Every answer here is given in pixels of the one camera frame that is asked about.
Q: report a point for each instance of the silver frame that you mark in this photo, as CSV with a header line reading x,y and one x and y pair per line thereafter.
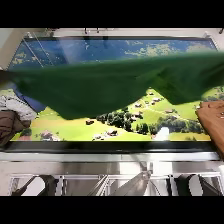
x,y
100,157

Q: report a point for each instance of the grey garment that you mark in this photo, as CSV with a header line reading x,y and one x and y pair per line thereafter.
x,y
15,106

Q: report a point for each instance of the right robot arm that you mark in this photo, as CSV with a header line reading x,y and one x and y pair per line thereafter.
x,y
182,185

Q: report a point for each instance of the blue garment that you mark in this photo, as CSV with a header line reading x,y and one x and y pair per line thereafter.
x,y
33,102

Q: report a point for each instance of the dark brown garment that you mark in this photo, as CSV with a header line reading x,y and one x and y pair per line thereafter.
x,y
9,126

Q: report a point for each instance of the green T-shirt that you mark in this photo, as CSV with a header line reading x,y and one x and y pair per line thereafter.
x,y
100,86

